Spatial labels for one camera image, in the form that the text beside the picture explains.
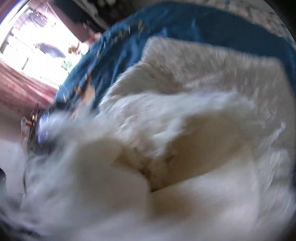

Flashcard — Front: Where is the blue striped blanket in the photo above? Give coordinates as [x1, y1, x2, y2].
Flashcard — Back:
[54, 1, 296, 114]

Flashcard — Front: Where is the cream tweed jacket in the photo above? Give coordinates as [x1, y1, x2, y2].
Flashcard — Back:
[0, 37, 296, 241]

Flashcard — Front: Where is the plaid blanket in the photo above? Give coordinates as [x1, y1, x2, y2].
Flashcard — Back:
[208, 0, 289, 40]

